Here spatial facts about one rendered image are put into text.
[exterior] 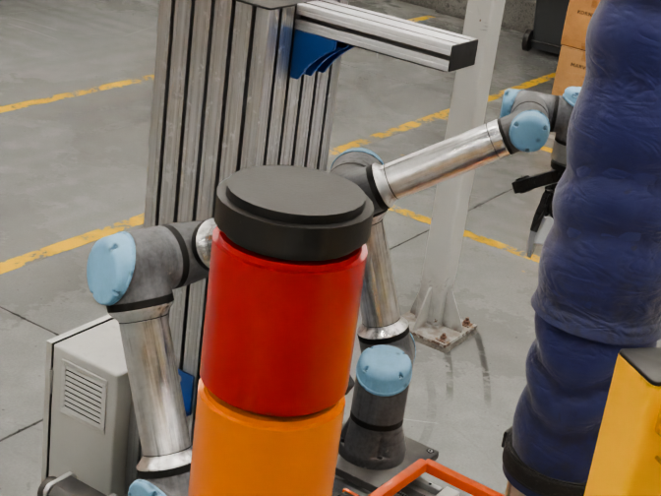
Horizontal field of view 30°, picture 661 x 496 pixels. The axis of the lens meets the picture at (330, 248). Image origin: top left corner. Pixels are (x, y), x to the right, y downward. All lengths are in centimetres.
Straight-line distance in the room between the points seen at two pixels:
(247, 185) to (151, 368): 176
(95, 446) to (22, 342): 264
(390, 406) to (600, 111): 91
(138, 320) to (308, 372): 174
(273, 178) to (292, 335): 5
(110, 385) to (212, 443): 215
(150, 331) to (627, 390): 135
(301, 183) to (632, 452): 53
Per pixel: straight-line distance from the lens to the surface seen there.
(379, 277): 266
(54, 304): 559
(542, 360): 219
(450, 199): 544
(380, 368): 260
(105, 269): 212
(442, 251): 553
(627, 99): 198
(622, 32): 197
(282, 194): 38
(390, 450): 267
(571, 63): 942
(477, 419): 506
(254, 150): 221
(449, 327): 569
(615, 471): 91
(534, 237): 258
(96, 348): 263
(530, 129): 238
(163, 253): 213
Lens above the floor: 247
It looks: 23 degrees down
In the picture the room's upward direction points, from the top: 8 degrees clockwise
